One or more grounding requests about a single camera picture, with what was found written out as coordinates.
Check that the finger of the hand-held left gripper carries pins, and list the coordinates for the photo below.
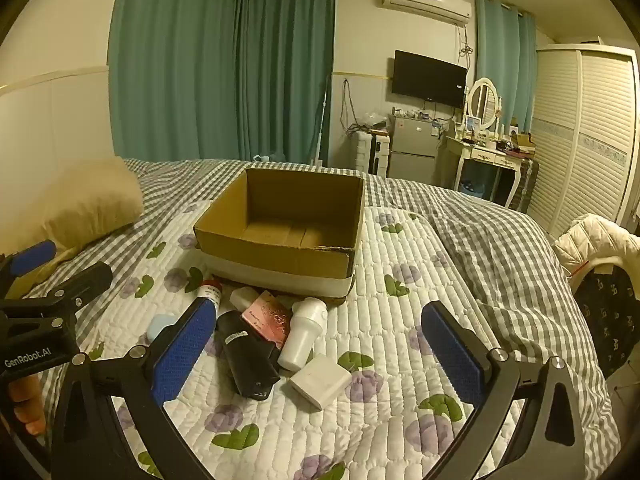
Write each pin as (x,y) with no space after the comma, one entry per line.
(32,255)
(87,280)

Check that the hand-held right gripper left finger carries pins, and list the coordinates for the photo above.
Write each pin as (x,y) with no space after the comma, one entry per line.
(185,350)

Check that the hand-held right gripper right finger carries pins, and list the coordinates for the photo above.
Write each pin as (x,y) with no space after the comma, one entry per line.
(452,355)

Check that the light blue case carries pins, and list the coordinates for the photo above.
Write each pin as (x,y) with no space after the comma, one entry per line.
(160,327)

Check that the black case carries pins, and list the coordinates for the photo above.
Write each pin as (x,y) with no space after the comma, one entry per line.
(245,360)

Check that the red cap bottle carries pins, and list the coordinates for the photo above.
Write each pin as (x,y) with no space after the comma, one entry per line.
(211,292)

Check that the pink patterned box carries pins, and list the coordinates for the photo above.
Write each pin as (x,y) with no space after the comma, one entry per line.
(265,317)

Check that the white shaker bottle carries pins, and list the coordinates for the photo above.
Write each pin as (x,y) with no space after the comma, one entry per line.
(300,340)

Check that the brown cardboard box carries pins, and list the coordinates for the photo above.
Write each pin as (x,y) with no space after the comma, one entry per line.
(280,260)

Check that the white square box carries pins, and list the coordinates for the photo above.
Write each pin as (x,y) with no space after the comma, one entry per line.
(320,382)

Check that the person's left hand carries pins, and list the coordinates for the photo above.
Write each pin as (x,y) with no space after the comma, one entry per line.
(27,400)

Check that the beige pillow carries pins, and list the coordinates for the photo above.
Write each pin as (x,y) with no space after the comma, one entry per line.
(85,200)

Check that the white floral quilt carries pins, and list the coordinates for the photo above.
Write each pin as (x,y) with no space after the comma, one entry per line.
(380,270)

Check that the dark patterned garment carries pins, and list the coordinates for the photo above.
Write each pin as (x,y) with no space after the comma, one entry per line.
(615,320)

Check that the blue plastic basket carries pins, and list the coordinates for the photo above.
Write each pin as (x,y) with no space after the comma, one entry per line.
(474,190)

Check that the white puffer jacket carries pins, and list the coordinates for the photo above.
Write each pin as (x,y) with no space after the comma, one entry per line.
(595,240)

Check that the dark suitcase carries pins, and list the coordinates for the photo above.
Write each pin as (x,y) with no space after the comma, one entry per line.
(527,185)

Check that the white dressing table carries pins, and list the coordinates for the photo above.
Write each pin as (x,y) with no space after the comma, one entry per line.
(475,152)

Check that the grey small refrigerator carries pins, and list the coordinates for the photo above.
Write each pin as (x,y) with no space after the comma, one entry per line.
(412,147)

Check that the white suitcase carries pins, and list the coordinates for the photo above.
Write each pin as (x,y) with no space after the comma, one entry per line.
(372,155)

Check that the green curtain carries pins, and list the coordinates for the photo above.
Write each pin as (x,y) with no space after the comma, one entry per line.
(290,70)
(175,60)

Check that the clear plastic bag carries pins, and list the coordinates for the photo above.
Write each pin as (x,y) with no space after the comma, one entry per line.
(372,121)

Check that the white oval vanity mirror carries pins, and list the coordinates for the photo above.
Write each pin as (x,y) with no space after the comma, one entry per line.
(484,100)

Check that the white louvered wardrobe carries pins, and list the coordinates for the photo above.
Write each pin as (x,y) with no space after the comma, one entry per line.
(590,135)

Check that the white flat mop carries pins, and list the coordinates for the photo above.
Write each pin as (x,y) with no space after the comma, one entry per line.
(322,120)

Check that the light teal curtain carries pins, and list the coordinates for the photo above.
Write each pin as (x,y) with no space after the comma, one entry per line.
(502,60)

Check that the white air conditioner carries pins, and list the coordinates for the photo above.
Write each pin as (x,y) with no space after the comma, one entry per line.
(425,0)

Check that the small photo frame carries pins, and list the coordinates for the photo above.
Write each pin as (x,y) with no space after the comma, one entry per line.
(474,124)

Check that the black wall television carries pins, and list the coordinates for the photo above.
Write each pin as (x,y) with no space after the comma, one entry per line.
(427,79)

